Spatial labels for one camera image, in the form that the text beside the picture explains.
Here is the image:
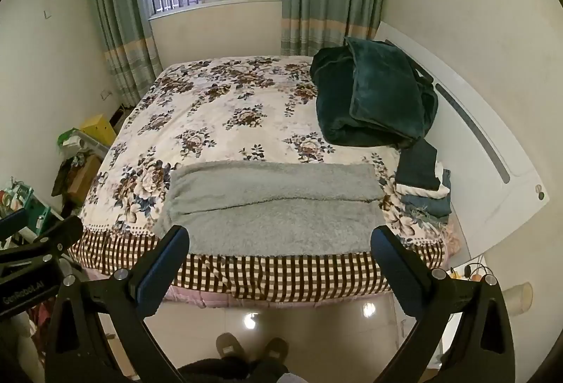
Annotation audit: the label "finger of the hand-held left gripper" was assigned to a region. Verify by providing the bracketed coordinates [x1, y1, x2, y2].
[0, 216, 84, 266]
[0, 208, 28, 235]

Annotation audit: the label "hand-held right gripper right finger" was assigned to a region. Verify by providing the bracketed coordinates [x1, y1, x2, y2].
[371, 226, 515, 383]

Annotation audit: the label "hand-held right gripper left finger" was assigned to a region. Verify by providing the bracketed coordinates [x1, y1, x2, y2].
[44, 225, 191, 383]

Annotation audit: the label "grey fluffy blanket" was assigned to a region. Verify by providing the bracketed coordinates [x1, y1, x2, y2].
[156, 160, 394, 257]

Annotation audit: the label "green plastic crate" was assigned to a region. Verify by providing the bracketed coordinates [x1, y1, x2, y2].
[0, 185, 45, 234]

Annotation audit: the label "cardboard box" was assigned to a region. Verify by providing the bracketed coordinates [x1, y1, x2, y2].
[66, 154, 103, 208]

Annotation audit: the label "blue folded jeans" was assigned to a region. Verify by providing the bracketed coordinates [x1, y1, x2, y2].
[400, 170, 454, 221]

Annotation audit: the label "white folded cloth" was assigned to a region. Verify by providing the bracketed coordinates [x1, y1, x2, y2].
[396, 161, 450, 198]

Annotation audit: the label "green plastic bag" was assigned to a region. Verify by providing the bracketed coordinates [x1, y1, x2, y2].
[56, 128, 95, 156]

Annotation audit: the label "dark green folded cloth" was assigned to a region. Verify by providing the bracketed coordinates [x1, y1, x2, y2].
[395, 140, 441, 192]

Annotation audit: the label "brown slipper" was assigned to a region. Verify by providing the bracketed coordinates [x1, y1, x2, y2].
[261, 337, 290, 363]
[215, 333, 247, 360]

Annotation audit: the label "white headboard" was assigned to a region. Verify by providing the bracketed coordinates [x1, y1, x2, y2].
[374, 20, 550, 264]

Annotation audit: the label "yellow box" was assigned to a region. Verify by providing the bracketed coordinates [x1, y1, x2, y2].
[80, 114, 118, 146]

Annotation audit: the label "person's dark trousers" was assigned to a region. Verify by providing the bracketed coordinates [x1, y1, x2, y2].
[176, 357, 289, 383]

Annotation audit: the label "beige cylindrical bin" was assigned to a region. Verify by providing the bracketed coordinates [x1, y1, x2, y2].
[501, 283, 534, 316]

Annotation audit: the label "dark green plush blanket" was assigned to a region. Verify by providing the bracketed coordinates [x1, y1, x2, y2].
[309, 37, 439, 150]

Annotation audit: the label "floral bed cover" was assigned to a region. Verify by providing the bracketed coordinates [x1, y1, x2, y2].
[66, 55, 462, 305]

